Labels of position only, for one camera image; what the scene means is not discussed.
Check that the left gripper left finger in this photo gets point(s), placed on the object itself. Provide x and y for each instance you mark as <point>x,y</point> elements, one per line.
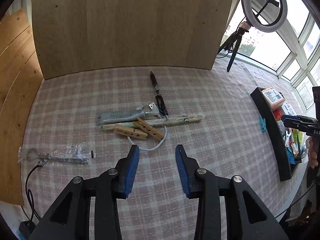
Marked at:
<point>68,216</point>

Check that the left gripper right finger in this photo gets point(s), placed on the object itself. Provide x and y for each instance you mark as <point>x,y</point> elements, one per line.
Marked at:
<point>247,215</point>

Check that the teal plastic clip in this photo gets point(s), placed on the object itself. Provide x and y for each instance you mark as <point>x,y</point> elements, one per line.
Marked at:
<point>262,123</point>

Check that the plastic metal spoon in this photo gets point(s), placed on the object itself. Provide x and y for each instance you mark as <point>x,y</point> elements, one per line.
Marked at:
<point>80,154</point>

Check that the wooden clothespin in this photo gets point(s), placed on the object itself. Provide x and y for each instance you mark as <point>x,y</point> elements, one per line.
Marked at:
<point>147,128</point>
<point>130,132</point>

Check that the grey squeezed tube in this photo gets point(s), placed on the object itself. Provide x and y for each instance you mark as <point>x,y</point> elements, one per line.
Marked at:
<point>114,117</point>

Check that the chopsticks pair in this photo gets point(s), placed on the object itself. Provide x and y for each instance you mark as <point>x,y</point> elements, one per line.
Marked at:
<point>172,121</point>

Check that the black pen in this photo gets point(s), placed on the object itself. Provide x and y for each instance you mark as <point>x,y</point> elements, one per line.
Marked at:
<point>160,102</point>

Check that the metal bottle opener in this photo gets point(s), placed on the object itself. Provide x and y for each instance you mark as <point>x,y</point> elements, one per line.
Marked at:
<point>287,137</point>

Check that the person's right hand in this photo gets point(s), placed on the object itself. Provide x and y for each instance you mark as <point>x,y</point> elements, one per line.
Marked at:
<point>312,144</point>

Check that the green tube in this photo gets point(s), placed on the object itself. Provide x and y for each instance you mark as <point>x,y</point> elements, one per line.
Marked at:
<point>296,142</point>

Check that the white carton box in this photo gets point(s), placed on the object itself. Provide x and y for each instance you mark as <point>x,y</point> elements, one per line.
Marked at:
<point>287,109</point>

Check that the red packet in tray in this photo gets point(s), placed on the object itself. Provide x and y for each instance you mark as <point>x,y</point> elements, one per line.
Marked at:
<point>278,113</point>

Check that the black storage tray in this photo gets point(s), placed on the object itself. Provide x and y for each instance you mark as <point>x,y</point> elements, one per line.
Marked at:
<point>285,169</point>

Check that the orange soap box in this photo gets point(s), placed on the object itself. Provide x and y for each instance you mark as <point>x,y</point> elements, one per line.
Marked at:
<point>273,98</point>

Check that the black power adapter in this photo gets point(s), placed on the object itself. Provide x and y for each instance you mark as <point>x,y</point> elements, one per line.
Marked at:
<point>26,228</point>

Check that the checkered pink tablecloth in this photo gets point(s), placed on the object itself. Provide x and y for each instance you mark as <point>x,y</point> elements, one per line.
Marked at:
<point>82,124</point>

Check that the pine wood side panel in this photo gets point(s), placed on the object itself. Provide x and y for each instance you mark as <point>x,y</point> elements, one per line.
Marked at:
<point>21,77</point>

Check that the wooden backboard panel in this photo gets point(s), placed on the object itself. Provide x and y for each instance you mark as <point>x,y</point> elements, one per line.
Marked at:
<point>79,35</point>

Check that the ring light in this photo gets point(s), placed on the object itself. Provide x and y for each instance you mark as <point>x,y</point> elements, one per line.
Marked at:
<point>252,19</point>

